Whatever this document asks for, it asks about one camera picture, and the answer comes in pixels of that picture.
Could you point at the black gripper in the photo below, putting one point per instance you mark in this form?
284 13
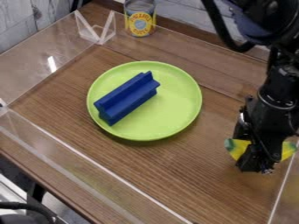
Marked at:
265 125

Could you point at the yellow toy banana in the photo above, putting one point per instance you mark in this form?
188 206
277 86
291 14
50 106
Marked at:
236 148

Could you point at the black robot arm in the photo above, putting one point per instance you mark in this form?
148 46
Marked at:
268 23

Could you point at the green round plate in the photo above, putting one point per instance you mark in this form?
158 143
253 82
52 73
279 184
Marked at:
165 114

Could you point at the blue plastic block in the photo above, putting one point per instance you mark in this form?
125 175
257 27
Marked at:
124 99

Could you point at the yellow labelled tin can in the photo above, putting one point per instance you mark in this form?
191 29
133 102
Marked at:
140 17

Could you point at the clear acrylic front wall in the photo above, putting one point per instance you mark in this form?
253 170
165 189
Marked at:
89 187

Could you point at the clear acrylic triangular bracket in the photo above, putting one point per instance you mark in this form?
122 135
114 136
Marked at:
94 33

